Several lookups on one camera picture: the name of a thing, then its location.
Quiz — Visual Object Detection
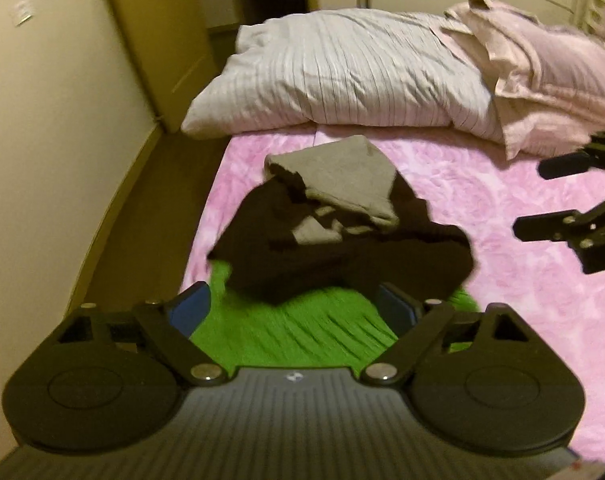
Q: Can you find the black and grey sweater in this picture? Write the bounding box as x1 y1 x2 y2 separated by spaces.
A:
208 136 474 304

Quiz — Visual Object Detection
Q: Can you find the green fuzzy cloth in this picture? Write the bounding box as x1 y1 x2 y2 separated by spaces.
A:
187 259 482 376

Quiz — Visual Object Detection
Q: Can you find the pink ruffled pillow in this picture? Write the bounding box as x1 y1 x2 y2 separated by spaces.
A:
435 0 605 159

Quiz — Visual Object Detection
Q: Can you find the pink rose blanket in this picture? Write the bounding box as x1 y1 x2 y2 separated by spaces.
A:
183 126 605 461

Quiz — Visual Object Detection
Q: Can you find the white striped pillow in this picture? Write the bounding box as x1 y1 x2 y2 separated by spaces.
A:
181 9 503 143

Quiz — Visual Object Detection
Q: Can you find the yellow wooden wardrobe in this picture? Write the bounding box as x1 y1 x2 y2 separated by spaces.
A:
109 0 217 133

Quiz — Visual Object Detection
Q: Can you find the wall light switch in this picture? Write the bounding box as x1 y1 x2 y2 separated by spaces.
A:
12 0 34 27

